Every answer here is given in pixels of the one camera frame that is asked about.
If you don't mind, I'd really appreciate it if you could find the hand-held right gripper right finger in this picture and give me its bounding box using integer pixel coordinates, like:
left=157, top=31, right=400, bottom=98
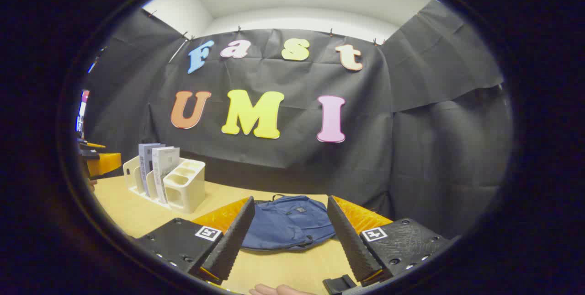
left=326, top=195, right=452, bottom=287

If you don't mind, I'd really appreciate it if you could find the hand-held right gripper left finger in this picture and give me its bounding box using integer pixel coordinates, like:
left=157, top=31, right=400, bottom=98
left=136, top=196, right=255, bottom=285

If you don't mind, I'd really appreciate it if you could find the white cover book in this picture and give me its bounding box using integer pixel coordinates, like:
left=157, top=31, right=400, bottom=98
left=152, top=146, right=181, bottom=205

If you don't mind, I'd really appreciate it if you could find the blue schoolbag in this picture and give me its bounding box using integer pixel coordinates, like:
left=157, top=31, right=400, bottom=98
left=241, top=194, right=337, bottom=252

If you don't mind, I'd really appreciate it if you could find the cream plastic bookshelf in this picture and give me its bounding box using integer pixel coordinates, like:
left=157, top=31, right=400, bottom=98
left=122, top=156, right=206, bottom=215

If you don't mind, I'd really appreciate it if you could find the computer monitor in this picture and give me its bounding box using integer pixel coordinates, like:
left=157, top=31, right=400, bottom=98
left=75, top=89, right=90, bottom=139

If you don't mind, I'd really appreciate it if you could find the black backdrop cloth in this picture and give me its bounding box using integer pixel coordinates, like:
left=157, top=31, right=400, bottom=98
left=85, top=0, right=515, bottom=241

